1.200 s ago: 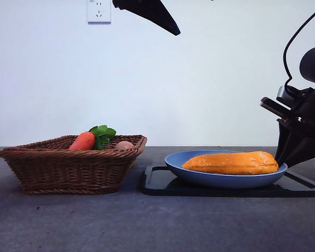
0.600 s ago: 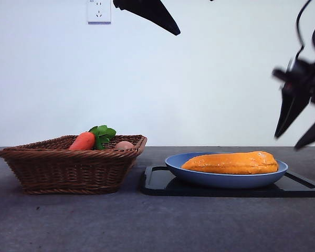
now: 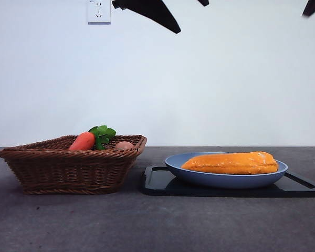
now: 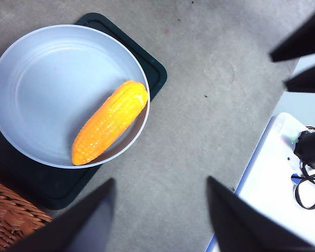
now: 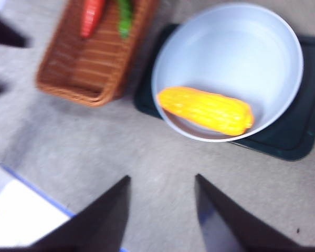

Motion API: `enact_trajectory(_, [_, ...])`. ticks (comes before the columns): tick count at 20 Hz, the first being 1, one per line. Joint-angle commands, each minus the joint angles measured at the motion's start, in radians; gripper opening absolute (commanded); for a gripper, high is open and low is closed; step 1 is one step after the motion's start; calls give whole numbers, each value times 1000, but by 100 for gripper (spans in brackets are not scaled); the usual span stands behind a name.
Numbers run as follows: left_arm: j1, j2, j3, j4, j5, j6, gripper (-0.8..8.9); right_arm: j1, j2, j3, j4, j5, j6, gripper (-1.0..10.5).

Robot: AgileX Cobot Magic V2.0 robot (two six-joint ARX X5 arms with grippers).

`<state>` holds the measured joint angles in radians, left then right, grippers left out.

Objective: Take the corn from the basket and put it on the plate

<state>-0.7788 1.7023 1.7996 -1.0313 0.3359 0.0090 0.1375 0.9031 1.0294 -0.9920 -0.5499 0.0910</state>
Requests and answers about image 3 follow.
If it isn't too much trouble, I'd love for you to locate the yellow corn cob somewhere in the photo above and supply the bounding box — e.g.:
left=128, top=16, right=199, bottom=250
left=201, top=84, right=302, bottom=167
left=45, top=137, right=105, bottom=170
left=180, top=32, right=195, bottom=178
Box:
left=181, top=150, right=279, bottom=175

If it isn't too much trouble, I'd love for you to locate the blue round plate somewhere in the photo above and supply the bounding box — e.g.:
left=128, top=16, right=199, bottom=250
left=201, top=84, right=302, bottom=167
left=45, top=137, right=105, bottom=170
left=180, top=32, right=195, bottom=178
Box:
left=164, top=152, right=289, bottom=190

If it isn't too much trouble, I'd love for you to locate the black rectangular tray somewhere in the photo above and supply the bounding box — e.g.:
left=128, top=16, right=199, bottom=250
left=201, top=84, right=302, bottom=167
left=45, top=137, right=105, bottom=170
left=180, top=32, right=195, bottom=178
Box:
left=141, top=165, right=315, bottom=198

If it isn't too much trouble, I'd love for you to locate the brown wicker basket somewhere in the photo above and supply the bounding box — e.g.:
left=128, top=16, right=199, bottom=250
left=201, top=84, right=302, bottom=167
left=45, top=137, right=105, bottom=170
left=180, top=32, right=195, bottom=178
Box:
left=0, top=134, right=148, bottom=195

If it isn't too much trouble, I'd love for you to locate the white wall socket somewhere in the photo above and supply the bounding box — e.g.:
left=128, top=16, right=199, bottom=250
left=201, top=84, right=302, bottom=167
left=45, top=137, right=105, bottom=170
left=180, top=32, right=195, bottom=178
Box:
left=88, top=0, right=112, bottom=25

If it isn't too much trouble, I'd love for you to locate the orange carrot with green leaves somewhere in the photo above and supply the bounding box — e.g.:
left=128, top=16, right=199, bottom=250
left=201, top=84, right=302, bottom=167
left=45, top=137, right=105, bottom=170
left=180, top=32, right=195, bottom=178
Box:
left=68, top=125, right=117, bottom=151

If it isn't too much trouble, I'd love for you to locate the brown egg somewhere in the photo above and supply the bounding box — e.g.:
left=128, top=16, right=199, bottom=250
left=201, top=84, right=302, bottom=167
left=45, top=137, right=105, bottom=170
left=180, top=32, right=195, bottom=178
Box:
left=114, top=141, right=135, bottom=151

